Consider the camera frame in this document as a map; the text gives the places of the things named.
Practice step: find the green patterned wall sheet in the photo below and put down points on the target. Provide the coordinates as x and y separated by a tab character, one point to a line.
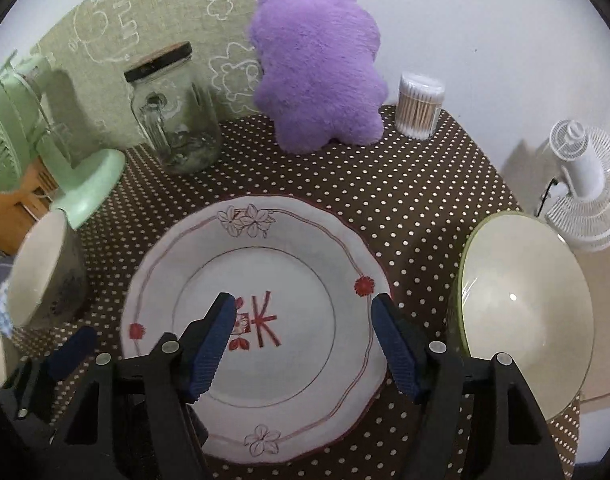
88	99

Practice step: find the grey bowl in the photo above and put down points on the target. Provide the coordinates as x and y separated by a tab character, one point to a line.
520	290
9	358
48	282

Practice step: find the white standing fan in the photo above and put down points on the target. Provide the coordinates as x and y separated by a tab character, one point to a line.
576	202

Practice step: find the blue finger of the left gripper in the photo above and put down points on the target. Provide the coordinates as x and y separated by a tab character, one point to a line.
75	350

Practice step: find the purple plush toy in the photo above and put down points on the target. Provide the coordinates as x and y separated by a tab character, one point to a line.
319	82

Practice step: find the white plate red pattern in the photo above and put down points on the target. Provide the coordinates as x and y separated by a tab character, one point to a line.
302	363

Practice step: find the cotton swab container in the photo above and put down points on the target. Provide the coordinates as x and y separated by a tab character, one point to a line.
419	105

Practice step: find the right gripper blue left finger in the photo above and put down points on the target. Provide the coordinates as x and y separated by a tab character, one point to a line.
134	418

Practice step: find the glass jar black lid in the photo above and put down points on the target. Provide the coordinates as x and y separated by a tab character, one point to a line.
174	111

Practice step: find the brown polka dot tablecloth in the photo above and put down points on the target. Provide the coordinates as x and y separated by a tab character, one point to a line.
414	204

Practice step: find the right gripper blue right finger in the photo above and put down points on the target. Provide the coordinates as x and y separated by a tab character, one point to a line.
509	437

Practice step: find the green desk fan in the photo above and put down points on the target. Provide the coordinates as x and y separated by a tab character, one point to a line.
26	134

